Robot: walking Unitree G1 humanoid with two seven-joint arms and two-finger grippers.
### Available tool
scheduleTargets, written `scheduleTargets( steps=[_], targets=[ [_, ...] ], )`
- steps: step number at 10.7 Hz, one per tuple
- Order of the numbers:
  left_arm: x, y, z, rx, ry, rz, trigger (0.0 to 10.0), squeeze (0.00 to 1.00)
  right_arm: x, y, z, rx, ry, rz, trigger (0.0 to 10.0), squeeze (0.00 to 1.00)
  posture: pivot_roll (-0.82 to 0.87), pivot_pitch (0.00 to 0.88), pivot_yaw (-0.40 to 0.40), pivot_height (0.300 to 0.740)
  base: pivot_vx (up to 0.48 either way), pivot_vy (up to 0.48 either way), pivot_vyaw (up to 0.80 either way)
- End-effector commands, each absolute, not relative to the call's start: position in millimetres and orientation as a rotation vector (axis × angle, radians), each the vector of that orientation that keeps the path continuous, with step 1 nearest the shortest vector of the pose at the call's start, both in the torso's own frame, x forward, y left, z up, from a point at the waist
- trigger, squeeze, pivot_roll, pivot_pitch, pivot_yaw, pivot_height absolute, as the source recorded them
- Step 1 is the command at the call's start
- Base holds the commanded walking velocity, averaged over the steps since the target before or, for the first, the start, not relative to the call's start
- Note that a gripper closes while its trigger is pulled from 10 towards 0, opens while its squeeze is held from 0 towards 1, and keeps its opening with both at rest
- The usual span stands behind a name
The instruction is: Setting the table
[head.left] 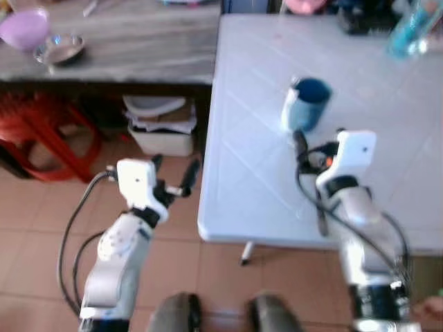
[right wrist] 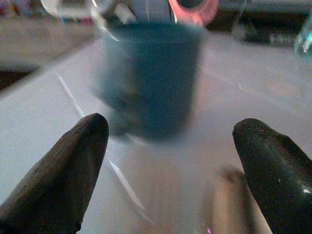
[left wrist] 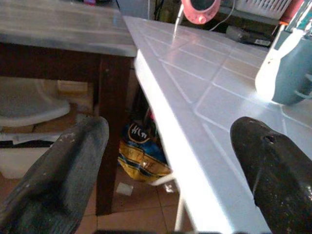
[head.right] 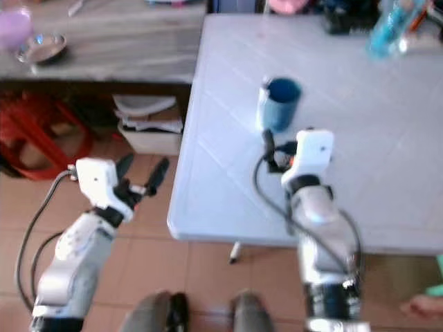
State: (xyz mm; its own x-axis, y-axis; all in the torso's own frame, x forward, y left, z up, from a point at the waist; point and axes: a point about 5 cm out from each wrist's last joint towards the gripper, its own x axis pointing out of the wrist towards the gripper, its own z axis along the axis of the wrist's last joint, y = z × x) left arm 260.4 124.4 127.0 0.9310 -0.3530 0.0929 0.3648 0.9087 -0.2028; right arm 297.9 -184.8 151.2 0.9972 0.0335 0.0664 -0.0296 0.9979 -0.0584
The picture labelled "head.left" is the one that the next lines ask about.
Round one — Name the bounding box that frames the white plastic tub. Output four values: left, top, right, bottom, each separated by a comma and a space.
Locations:
127, 127, 195, 158

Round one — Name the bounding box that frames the blue mug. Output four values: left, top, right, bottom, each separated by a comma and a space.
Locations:
282, 76, 332, 134

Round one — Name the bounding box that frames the white table leg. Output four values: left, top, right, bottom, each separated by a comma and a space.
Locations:
239, 241, 255, 266

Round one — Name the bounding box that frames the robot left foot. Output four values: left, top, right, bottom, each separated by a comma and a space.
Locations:
147, 292, 204, 332

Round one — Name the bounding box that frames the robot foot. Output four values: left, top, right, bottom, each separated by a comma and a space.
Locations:
248, 293, 304, 332
147, 292, 204, 332

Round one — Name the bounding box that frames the red plastic stool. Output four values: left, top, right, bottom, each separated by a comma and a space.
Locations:
0, 92, 102, 183

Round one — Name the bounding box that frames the pink plastic object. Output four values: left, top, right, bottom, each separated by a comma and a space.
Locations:
283, 0, 330, 15

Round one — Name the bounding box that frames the black box-shaped object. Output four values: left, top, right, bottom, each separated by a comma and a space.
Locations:
337, 0, 399, 37

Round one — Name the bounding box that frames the small steel bowl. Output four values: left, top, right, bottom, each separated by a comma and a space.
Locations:
35, 34, 87, 67

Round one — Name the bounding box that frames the clear blue water bottle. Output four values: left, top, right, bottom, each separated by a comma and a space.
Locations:
387, 0, 443, 60

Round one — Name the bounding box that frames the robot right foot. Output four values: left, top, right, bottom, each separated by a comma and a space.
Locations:
248, 293, 304, 332

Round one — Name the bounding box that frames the person's bare foot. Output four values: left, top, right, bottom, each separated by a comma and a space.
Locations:
415, 296, 443, 323

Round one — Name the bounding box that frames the purple plastic bowl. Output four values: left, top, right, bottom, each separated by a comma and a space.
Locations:
0, 6, 51, 53

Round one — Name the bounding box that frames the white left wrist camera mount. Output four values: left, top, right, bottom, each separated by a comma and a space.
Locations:
116, 158, 168, 212

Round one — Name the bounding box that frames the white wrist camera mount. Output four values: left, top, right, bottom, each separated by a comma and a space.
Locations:
334, 129, 379, 185
116, 158, 168, 212

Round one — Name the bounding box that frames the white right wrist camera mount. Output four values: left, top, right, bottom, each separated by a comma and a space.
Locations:
334, 129, 379, 185

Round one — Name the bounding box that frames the short black left arm cable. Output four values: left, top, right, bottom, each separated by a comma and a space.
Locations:
71, 232, 105, 302

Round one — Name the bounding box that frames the long black left arm cable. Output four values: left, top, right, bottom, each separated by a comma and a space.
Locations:
56, 170, 118, 316

